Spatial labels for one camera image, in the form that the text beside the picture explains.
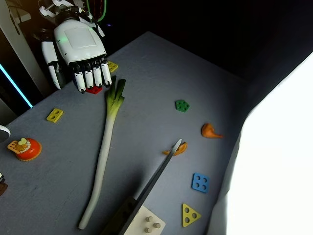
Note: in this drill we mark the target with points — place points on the blue square block four holes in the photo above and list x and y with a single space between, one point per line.
200 183

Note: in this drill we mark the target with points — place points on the yellow triangle block three holes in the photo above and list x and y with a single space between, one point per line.
187 220

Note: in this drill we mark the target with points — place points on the white robot column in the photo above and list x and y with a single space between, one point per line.
27 61

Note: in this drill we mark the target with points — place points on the orange toy cake with waffle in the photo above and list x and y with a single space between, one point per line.
28 150

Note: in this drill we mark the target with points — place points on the orange toy chicken wing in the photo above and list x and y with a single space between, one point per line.
184 147

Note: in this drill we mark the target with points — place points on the long white green leek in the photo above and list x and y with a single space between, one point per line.
107 137

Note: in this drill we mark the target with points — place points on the red hexagon block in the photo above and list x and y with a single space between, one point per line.
95 90

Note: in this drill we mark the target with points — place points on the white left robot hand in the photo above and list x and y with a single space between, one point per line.
78 46

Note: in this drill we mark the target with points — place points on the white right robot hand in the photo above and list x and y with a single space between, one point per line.
3 133

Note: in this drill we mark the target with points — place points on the orange toy chicken drumstick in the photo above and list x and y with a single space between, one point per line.
208 131

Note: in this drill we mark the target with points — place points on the wooden peg board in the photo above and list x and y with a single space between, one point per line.
144 214

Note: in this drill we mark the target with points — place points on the brown toy food piece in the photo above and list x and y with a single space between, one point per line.
3 189

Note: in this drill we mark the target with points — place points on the cyan light strip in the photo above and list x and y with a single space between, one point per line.
17 85

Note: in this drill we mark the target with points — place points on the yellow rectangle block two holes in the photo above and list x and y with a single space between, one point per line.
54 115

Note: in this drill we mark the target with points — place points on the green pentagon block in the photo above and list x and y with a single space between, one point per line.
182 105

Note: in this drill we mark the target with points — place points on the yellow block with holes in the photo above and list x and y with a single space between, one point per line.
113 67

